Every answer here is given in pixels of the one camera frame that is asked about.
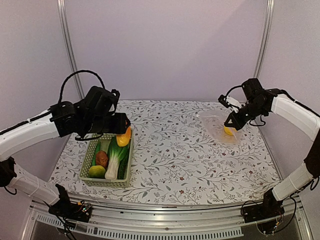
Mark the green bok choy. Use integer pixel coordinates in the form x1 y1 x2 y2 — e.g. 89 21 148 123
104 136 130 181

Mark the green cucumber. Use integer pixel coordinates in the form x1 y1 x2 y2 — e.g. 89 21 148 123
91 141 101 166

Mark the brown potato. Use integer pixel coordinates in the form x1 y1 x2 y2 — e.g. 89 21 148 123
96 150 109 168

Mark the left aluminium frame post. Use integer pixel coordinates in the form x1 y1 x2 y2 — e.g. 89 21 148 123
56 0 85 99

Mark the dark green pepper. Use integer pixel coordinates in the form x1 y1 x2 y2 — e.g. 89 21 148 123
117 159 128 180

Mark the green plastic basket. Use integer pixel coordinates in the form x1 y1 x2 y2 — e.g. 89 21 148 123
79 133 133 188

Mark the green yellow mango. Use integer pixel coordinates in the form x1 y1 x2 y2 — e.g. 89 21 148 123
88 165 106 179

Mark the clear zip top bag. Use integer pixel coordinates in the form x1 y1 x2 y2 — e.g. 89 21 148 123
197 109 241 145

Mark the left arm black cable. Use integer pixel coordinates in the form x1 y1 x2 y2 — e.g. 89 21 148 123
57 69 106 106

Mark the aluminium frame post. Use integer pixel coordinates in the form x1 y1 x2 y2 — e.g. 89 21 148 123
253 0 275 79
56 0 85 99

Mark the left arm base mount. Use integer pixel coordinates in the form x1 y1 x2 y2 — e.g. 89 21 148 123
48 184 93 223

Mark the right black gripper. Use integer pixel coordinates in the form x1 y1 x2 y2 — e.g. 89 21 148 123
224 100 267 131

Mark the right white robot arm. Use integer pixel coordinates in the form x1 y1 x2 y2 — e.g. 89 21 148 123
219 88 320 218

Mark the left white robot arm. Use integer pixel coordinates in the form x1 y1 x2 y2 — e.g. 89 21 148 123
0 86 131 217

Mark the yellow lemon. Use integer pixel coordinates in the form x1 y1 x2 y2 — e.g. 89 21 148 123
223 126 235 136

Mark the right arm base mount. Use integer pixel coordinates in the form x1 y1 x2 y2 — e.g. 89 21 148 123
240 200 285 235

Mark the floral tablecloth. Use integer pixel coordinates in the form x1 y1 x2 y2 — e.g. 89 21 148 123
50 100 280 205

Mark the front aluminium rail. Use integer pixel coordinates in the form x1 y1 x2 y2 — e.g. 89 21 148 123
21 194 315 240

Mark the orange yellow mango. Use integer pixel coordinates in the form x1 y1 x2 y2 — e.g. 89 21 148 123
115 126 132 147

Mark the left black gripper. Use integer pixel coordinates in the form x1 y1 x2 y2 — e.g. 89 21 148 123
83 112 130 134

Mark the right aluminium frame post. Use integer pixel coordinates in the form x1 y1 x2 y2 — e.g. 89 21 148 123
253 0 275 79

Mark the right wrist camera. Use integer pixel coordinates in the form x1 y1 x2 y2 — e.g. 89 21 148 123
218 94 242 112

